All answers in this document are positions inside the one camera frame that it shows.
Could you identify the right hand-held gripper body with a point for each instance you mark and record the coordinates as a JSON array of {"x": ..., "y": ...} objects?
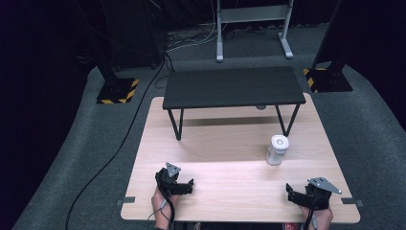
[{"x": 319, "y": 196}]

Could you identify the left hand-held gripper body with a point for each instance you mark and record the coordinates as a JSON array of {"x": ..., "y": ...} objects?
[{"x": 166, "y": 182}]

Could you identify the person's right hand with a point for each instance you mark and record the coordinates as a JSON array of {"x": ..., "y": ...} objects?
[{"x": 323, "y": 218}]

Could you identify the red patterned item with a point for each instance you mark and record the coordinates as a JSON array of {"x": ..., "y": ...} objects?
[{"x": 291, "y": 226}]

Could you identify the white plastic bottle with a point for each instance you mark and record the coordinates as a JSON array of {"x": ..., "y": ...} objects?
[{"x": 276, "y": 150}]

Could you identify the small grey round disc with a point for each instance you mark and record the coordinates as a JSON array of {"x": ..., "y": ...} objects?
[{"x": 260, "y": 107}]

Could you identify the black stand with striped base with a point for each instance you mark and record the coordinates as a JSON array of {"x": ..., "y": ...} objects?
[
  {"x": 328, "y": 78},
  {"x": 116, "y": 89}
]

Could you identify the black desk shelf riser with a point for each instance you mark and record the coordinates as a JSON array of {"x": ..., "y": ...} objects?
[{"x": 233, "y": 86}]

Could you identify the white metal stand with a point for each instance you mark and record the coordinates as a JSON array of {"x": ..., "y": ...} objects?
[{"x": 220, "y": 38}]

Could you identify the grey table edge bracket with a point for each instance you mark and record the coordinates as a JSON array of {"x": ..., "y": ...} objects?
[
  {"x": 351, "y": 202},
  {"x": 126, "y": 201}
]

